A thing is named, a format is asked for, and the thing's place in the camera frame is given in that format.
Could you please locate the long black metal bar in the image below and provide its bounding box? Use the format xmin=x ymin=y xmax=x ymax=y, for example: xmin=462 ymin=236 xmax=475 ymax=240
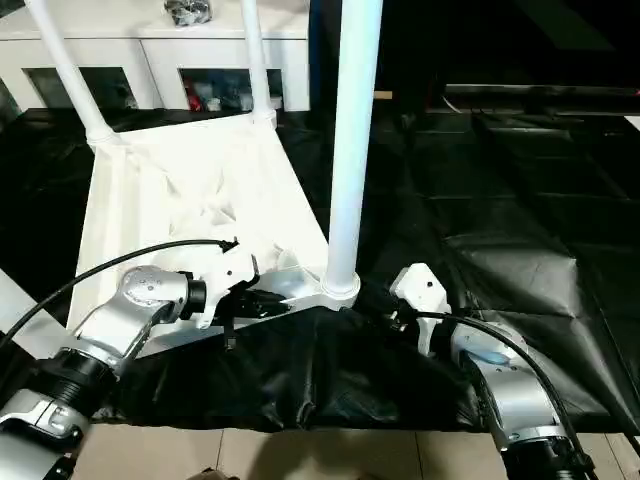
xmin=443 ymin=83 xmax=640 ymax=101

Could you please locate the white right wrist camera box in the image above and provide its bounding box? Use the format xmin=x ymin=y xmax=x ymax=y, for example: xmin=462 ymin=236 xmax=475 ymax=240
xmin=388 ymin=263 xmax=450 ymax=359

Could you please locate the black work mat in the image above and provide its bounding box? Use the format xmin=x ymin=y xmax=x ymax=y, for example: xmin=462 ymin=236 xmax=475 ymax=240
xmin=0 ymin=102 xmax=640 ymax=434

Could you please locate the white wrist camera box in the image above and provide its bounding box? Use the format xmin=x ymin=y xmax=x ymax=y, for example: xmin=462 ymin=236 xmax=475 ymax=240
xmin=197 ymin=249 xmax=260 ymax=331
xmin=388 ymin=263 xmax=450 ymax=359

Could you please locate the white cabinet with glass doors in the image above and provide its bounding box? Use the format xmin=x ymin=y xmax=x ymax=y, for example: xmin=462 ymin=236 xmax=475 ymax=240
xmin=0 ymin=0 xmax=311 ymax=112

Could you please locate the black cable bundle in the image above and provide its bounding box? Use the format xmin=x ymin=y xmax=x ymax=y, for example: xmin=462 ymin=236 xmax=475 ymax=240
xmin=163 ymin=0 xmax=215 ymax=27

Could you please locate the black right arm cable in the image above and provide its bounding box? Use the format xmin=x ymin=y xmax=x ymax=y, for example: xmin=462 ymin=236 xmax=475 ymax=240
xmin=399 ymin=309 xmax=601 ymax=480

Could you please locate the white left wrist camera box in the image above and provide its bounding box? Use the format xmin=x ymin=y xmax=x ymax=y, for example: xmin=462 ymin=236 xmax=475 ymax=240
xmin=197 ymin=249 xmax=260 ymax=331

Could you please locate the white plastic table top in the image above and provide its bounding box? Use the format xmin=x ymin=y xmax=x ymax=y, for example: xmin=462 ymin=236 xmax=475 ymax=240
xmin=64 ymin=107 xmax=362 ymax=360

